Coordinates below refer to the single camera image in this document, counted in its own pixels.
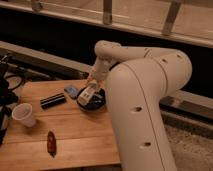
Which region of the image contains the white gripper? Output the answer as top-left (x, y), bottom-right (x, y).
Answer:
top-left (85, 57), bottom-right (115, 91)

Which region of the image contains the white plastic bottle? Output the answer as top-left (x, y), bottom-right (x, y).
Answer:
top-left (77, 86), bottom-right (96, 106)

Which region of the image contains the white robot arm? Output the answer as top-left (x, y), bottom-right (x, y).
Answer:
top-left (90, 40), bottom-right (192, 171)

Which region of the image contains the dark ceramic bowl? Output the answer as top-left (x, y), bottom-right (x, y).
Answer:
top-left (76, 89), bottom-right (106, 111)

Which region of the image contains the small blue object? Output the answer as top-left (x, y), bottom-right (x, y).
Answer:
top-left (64, 85), bottom-right (78, 99)

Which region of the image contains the black rectangular box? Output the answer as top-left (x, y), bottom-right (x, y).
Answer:
top-left (40, 93), bottom-right (66, 109)

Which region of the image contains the red chili pepper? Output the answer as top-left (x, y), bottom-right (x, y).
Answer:
top-left (47, 131), bottom-right (57, 157)

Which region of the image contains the white plastic cup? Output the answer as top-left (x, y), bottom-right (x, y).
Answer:
top-left (12, 103), bottom-right (36, 127)

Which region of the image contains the black equipment stand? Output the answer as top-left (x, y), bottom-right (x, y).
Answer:
top-left (0, 55), bottom-right (18, 146)

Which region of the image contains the black cable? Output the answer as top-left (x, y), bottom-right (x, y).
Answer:
top-left (4, 73), bottom-right (27, 92)

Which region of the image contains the metal railing frame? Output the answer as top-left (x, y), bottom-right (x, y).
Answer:
top-left (0, 0), bottom-right (213, 48)

